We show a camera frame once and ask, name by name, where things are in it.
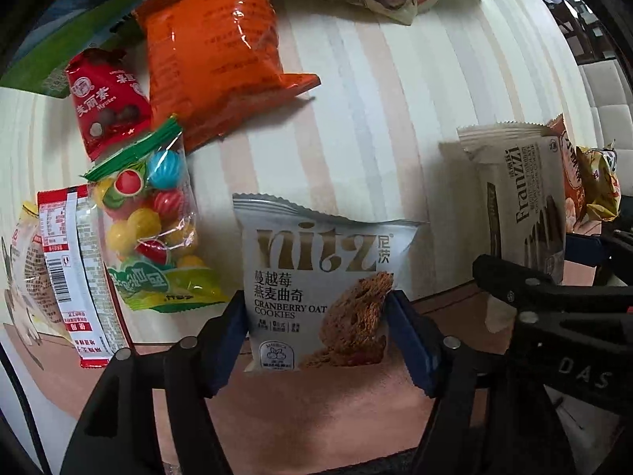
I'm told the beige snack packet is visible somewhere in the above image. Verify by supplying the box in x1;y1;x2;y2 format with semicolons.
10;202;75;347

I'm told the orange chip bag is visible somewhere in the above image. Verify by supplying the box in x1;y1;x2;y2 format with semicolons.
133;0;322;152

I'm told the white wafer packet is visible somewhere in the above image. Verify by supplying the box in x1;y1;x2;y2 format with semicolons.
456;123;567;285

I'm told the blue printed cardboard box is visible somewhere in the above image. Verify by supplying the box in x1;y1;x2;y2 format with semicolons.
0;0;149;100

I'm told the yellow snack packet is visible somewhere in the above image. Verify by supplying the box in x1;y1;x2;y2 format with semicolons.
576;143;621;223

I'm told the silver cookie packet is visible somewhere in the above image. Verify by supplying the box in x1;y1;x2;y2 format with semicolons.
232;193;428;373

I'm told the orange brown snack packet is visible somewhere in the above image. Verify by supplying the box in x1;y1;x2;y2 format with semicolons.
541;114;589;236

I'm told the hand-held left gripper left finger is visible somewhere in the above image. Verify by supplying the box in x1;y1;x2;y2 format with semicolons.
59;289;246;475

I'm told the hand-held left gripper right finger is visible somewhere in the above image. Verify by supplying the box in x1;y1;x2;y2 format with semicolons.
386;289;574;475

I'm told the clear gumball candy bag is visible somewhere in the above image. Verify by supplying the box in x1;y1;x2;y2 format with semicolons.
81;115;231;314

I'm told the beige cushioned chair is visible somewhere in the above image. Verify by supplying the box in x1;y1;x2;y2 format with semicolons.
576;59;633;152

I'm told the dark wooden furniture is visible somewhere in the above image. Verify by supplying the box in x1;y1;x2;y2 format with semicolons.
539;0;619;65

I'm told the red chocolate packet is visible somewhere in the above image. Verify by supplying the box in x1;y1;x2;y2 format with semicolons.
65;48;152;162

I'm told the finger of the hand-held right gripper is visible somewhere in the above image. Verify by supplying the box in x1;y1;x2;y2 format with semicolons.
472;255;633;318
565;230;633;287

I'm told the red and white packet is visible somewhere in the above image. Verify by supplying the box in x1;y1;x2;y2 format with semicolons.
37;184;132;369

